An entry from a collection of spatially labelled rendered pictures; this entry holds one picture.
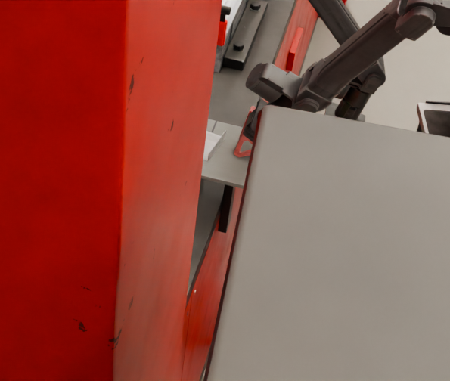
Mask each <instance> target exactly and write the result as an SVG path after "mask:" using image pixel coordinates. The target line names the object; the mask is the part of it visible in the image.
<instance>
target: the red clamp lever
mask: <svg viewBox="0 0 450 381"><path fill-rule="evenodd" d="M230 13H231V7H229V6H225V5H222V8H221V15H220V21H219V34H218V40H217V45H219V46H223V45H225V37H226V31H227V25H228V21H227V20H226V19H225V17H226V15H228V16H229V15H230Z"/></svg>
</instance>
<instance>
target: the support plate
mask: <svg viewBox="0 0 450 381"><path fill-rule="evenodd" d="M215 122H216V121H215V120H211V119H208V123H207V129H206V130H207V131H208V132H211V131H212V129H213V126H214V124H215ZM242 129H243V127H240V126H236V125H230V124H227V123H223V122H218V121H217V123H216V127H215V128H214V131H213V133H214V134H216V135H220V136H222V134H223V133H224V131H226V133H225V139H224V141H223V142H222V143H221V144H220V145H219V147H218V149H217V150H216V152H215V153H214V154H213V155H212V157H211V158H210V160H209V161H207V160H203V167H202V173H201V178H202V179H205V180H208V181H214V182H217V183H220V184H226V185H229V186H232V187H238V188H241V189H244V182H245V178H246V174H247V168H248V164H249V160H250V155H249V156H242V157H237V156H235V155H234V151H235V148H236V146H237V143H238V141H239V137H240V134H241V131H242ZM252 146H253V145H252V144H251V143H250V142H249V141H244V142H243V144H242V147H241V149H240V152H243V151H246V150H251V149H252Z"/></svg>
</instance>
